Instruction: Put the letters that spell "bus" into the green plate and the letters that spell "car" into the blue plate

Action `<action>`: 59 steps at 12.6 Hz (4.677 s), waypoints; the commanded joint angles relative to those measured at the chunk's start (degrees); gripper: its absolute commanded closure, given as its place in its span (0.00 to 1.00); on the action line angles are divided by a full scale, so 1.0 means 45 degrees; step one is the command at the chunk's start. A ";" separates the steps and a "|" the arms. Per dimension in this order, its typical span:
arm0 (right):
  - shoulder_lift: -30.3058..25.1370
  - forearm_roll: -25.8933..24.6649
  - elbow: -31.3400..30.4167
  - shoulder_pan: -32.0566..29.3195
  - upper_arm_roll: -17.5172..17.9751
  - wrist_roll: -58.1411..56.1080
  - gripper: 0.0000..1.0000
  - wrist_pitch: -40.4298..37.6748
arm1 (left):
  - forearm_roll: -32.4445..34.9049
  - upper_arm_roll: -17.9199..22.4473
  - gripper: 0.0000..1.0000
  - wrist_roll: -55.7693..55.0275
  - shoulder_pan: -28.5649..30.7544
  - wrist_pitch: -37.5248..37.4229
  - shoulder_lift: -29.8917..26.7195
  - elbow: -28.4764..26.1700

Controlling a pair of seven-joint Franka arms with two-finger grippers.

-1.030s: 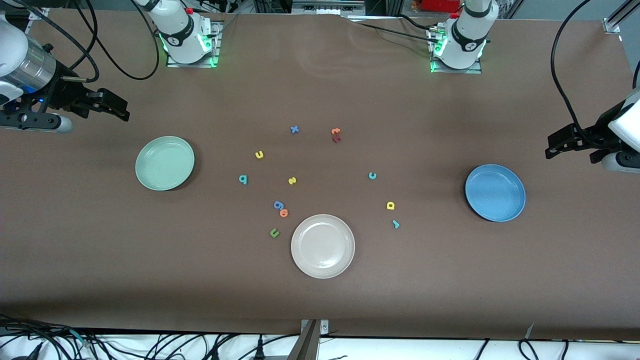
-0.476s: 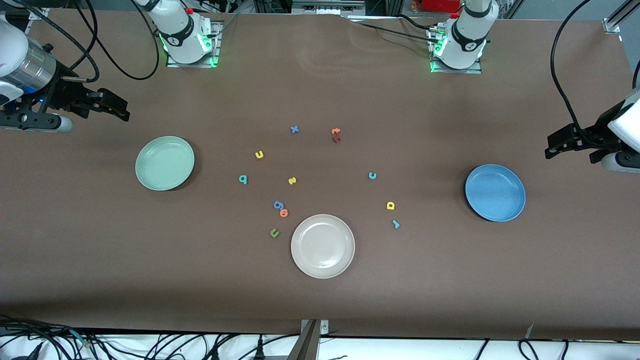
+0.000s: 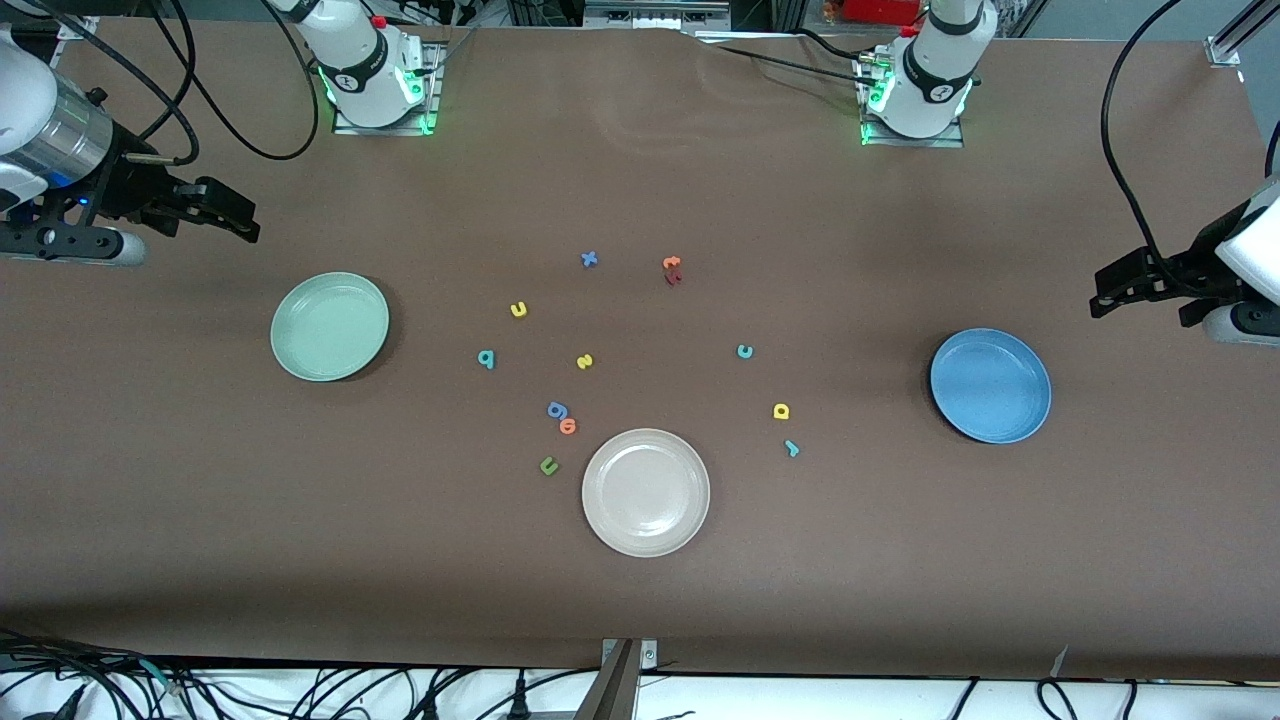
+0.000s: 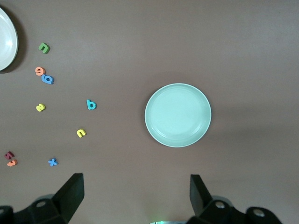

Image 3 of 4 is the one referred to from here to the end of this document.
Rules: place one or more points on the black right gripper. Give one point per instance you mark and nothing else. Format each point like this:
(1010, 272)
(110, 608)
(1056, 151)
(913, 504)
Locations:
(128, 188)

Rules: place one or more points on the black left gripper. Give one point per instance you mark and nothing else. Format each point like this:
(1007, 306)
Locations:
(1183, 271)

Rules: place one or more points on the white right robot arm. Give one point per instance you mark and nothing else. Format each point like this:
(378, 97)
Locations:
(365, 75)

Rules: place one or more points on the light green plate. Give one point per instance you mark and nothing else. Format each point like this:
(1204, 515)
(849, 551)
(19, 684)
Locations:
(320, 350)

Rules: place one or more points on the blue plate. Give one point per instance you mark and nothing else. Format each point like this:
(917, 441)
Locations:
(990, 390)

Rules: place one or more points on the brown table cover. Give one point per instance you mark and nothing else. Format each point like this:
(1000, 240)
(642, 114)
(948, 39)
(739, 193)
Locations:
(900, 560)

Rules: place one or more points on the red box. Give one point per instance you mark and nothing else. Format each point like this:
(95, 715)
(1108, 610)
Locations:
(880, 10)

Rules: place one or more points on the black equipment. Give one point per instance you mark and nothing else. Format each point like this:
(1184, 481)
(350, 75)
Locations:
(545, 12)

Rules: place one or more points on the white paper scrap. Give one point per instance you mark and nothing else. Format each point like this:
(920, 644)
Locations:
(1060, 662)

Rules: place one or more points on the grey electronics box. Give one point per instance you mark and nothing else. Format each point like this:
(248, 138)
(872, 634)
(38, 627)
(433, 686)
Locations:
(650, 15)

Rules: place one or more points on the beige plate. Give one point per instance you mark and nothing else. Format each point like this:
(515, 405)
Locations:
(645, 492)

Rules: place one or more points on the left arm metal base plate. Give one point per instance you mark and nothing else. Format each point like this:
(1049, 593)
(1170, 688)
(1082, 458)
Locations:
(940, 142)

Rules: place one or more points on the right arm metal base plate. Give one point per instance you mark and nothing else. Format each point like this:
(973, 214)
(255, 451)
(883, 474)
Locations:
(433, 90)

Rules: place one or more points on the metal corner bracket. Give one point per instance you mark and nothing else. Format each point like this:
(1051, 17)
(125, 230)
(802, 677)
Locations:
(648, 655)

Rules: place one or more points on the aluminium frame post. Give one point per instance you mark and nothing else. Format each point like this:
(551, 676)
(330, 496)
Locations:
(610, 695)

